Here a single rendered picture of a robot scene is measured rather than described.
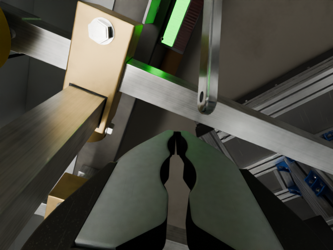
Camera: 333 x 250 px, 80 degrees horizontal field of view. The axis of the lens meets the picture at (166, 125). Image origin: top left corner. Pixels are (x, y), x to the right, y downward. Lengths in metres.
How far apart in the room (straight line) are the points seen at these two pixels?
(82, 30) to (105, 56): 0.03
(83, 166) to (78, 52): 0.32
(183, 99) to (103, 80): 0.08
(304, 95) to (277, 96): 0.11
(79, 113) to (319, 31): 1.17
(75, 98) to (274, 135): 0.21
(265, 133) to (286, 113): 0.80
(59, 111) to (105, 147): 0.28
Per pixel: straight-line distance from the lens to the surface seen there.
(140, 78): 0.20
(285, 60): 1.19
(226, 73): 1.10
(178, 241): 0.39
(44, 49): 0.23
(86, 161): 0.47
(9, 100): 0.52
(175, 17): 0.34
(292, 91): 0.98
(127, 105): 0.38
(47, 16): 0.49
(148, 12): 0.25
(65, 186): 0.35
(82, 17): 0.20
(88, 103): 0.19
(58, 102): 0.18
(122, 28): 0.19
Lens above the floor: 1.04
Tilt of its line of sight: 62 degrees down
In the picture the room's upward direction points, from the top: 175 degrees counter-clockwise
